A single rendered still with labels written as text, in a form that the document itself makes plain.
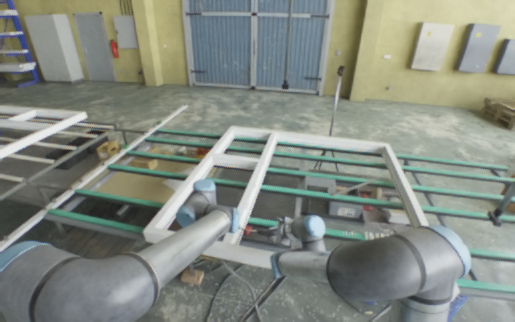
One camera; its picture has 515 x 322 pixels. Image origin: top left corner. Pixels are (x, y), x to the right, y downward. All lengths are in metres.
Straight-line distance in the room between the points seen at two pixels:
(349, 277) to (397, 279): 0.08
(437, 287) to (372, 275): 0.14
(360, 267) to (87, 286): 0.46
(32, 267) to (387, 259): 0.59
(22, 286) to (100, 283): 0.11
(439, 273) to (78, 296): 0.60
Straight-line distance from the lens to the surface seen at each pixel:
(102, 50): 9.85
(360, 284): 0.54
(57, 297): 0.48
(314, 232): 1.05
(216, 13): 7.67
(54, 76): 10.83
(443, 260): 0.59
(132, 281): 0.48
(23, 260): 0.55
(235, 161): 1.95
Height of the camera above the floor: 1.89
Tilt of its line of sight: 30 degrees down
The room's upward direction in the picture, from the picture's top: 1 degrees clockwise
